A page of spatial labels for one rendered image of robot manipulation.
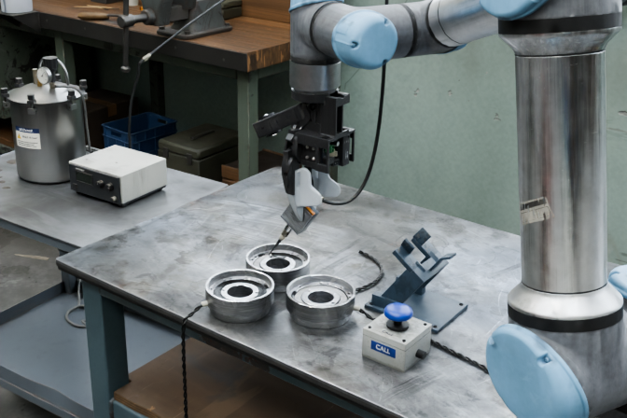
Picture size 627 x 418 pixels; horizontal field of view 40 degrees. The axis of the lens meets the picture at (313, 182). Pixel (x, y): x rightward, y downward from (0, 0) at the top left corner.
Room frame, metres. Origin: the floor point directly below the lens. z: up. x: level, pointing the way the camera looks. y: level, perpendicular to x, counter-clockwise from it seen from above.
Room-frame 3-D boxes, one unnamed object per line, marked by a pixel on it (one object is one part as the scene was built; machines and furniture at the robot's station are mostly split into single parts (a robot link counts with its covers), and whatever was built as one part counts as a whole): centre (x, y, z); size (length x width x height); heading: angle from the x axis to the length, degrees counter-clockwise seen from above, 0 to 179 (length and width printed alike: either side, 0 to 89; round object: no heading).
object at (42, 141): (1.99, 0.57, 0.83); 0.41 x 0.19 x 0.30; 57
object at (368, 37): (1.18, -0.07, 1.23); 0.11 x 0.11 x 0.08; 30
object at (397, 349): (1.06, -0.13, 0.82); 0.08 x 0.07 x 0.05; 53
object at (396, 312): (1.06, -0.12, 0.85); 0.04 x 0.04 x 0.05
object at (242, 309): (1.18, 0.11, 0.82); 0.10 x 0.10 x 0.04
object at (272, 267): (1.28, 0.06, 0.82); 0.10 x 0.10 x 0.04
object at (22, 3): (3.25, 1.12, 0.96); 0.12 x 0.11 x 0.20; 143
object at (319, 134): (1.25, -0.01, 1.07); 0.09 x 0.08 x 0.12; 54
